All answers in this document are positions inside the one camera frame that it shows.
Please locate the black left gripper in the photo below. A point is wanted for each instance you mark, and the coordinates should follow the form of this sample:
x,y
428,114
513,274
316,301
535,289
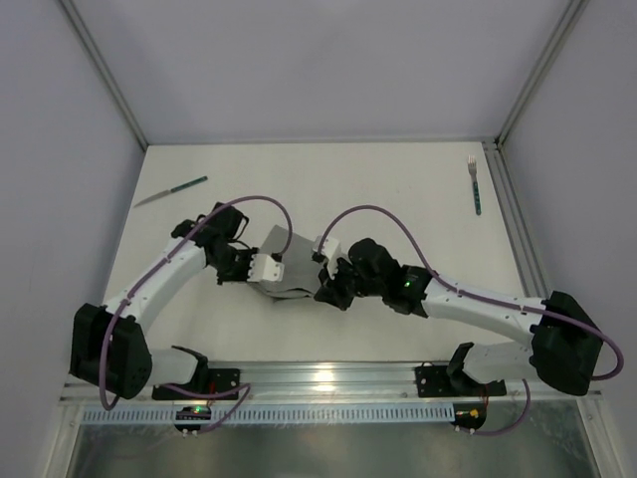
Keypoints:
x,y
241,266

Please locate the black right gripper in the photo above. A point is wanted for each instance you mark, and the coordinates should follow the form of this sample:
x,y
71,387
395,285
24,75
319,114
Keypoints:
x,y
333,288

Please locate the grey cloth napkin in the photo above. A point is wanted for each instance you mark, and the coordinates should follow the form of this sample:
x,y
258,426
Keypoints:
x,y
301,273

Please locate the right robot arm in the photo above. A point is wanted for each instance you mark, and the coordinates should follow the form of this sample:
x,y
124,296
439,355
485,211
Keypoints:
x,y
551,339

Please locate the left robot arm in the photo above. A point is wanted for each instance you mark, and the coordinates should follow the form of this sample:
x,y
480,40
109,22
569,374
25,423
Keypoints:
x,y
109,346

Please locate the left controller board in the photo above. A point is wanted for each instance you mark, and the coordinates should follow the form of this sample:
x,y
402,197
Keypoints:
x,y
193,420

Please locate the controller board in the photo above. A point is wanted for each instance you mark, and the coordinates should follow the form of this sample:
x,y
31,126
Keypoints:
x,y
468,416
193,420

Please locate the right controller board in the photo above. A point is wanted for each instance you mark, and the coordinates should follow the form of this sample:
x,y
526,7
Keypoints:
x,y
468,416

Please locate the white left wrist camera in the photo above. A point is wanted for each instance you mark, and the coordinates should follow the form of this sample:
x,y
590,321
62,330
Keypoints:
x,y
264,268

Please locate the knife with green handle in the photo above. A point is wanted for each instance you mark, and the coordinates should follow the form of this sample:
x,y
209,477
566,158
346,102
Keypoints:
x,y
170,191

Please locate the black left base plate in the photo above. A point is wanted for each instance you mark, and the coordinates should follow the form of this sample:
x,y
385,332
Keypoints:
x,y
219,383

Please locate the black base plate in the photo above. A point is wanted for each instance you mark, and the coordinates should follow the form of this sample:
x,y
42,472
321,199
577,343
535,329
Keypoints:
x,y
219,383
433,381

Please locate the aluminium front rail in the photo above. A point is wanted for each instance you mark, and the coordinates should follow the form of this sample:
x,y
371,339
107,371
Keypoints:
x,y
340,381

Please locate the aluminium rail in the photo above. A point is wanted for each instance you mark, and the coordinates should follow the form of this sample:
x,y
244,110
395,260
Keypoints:
x,y
526,258
340,381

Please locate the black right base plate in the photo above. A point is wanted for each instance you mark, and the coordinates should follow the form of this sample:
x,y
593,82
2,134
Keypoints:
x,y
433,381

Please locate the slotted grey cable duct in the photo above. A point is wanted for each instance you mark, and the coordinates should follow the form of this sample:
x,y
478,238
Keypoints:
x,y
279,414

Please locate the fork with green handle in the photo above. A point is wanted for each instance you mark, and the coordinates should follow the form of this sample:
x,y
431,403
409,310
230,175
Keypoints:
x,y
472,168

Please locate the aluminium right side rail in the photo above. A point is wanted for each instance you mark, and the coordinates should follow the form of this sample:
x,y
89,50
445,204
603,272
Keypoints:
x,y
526,258

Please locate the left corner frame post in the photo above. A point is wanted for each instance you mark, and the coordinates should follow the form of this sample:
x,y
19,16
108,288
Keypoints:
x,y
98,61

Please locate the corner frame post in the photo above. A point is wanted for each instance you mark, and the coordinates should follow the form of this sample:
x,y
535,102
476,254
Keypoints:
x,y
548,54
98,61

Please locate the right corner frame post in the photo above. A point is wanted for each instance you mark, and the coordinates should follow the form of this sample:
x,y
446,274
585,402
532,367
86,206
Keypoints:
x,y
548,54

